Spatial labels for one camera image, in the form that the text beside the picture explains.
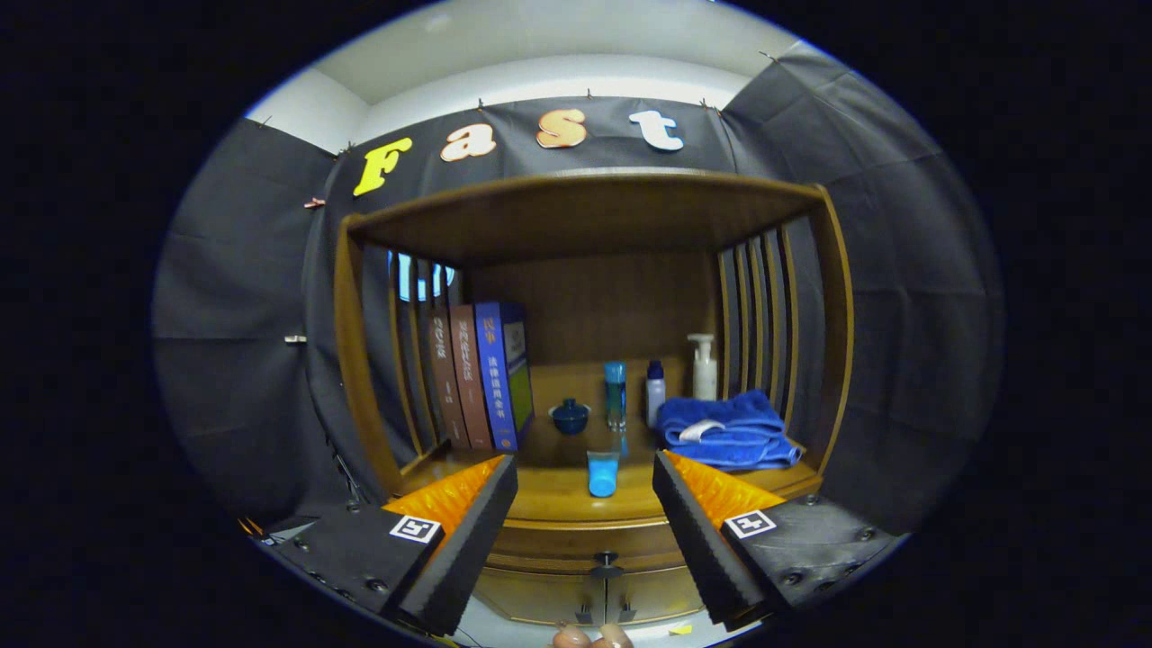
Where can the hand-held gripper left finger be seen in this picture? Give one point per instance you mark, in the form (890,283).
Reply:
(472,540)

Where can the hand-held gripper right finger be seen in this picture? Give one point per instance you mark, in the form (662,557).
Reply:
(697,549)

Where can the wooden drawer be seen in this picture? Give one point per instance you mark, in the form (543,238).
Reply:
(549,544)

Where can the light blue tube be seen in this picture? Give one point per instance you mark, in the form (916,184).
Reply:
(603,477)

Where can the wooden cabinet door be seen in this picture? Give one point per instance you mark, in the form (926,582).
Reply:
(652,594)
(540,596)

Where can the wooden countertop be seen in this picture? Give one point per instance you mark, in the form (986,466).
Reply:
(558,490)

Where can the wooden cabinet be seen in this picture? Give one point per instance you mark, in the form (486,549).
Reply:
(612,306)

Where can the folded blue towel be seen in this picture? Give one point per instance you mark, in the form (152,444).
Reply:
(747,436)

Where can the blue lidded teacup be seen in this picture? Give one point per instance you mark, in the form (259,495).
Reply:
(570,418)

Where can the small white blue-capped bottle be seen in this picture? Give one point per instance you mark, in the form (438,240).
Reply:
(655,396)

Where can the reddish brown book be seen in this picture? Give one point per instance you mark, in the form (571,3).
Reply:
(470,378)

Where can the blue book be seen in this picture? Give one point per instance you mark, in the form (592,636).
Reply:
(495,378)

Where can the dark brown book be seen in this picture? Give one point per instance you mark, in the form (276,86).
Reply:
(445,378)

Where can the tall clear blue bottle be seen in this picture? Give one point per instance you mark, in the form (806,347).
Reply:
(615,396)

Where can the white pump bottle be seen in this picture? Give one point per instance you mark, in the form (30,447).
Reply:
(704,373)

